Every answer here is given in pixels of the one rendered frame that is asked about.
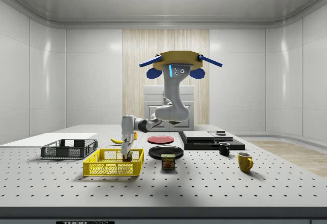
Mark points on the black mug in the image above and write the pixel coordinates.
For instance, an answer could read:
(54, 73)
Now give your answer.
(224, 149)

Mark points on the flat-sided can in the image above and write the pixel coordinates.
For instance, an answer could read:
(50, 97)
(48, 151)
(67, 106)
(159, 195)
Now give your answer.
(168, 162)

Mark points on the drone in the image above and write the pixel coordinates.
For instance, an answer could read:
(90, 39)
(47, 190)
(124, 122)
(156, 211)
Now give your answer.
(176, 56)

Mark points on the black plate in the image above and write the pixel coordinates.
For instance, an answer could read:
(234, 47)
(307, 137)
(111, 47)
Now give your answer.
(155, 152)

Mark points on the yellow mug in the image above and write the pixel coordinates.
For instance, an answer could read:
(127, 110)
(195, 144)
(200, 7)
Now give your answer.
(244, 162)

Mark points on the red plate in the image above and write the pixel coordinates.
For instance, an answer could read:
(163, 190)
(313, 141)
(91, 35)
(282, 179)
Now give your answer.
(161, 139)

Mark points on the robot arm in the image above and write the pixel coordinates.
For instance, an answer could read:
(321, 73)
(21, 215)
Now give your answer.
(173, 91)

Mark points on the puzzle cube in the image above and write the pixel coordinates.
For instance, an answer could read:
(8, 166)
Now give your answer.
(129, 156)

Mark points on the banana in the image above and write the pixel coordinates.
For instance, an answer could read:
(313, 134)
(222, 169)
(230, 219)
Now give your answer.
(116, 141)

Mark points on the dark grey basket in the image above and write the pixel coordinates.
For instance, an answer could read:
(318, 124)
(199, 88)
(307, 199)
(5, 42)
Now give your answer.
(64, 152)

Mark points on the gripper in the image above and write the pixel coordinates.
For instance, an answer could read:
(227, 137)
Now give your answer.
(127, 146)

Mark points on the white cabinet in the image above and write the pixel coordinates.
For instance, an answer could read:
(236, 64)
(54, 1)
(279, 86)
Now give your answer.
(153, 98)

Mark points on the yellow basket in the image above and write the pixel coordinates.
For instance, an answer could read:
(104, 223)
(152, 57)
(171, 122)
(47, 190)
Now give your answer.
(112, 169)

